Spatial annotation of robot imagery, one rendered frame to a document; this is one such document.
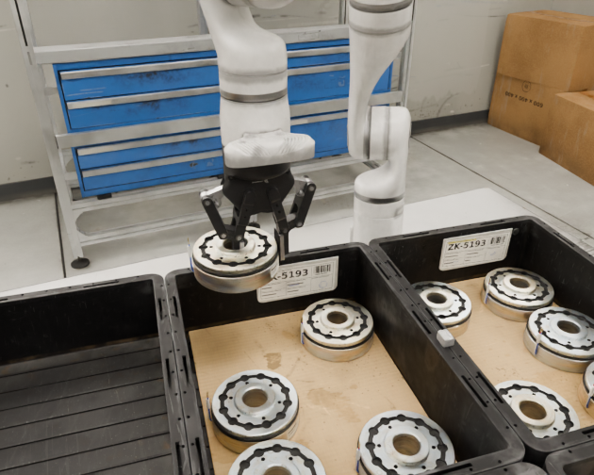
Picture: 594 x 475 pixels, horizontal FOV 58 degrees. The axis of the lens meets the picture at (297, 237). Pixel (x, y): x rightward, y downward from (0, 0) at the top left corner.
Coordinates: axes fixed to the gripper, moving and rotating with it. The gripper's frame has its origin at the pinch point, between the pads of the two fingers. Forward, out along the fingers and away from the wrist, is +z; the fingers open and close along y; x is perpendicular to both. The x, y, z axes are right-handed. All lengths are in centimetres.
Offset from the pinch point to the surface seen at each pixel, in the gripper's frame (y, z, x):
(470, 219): -64, 31, -45
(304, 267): -8.0, 9.1, -7.3
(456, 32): -208, 35, -284
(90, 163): 32, 55, -171
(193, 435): 11.7, 6.8, 19.7
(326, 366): -7.2, 17.0, 5.2
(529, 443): -17.9, 6.8, 29.8
